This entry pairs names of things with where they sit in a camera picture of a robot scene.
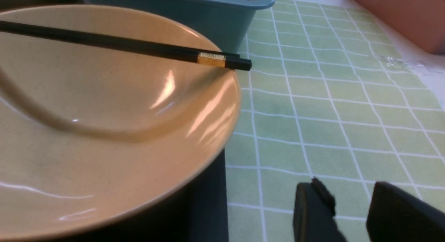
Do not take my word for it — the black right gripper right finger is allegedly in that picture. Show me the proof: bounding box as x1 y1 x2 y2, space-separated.
366 181 445 242

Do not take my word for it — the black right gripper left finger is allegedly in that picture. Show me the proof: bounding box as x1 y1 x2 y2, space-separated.
293 177 347 242

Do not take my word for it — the black chopstick with gold band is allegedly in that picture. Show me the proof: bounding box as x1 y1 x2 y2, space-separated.
0 21 252 71

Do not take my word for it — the beige noodle bowl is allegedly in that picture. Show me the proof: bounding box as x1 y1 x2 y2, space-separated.
0 5 242 242

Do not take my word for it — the black plastic tray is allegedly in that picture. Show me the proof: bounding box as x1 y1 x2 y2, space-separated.
63 150 230 242

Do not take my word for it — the green checkered tablecloth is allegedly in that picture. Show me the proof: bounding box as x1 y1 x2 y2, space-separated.
225 0 445 242

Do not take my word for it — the pink plastic container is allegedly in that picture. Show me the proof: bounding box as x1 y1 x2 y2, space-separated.
354 0 445 55

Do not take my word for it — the blue plastic chopstick bin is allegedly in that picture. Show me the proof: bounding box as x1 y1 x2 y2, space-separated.
83 0 275 53

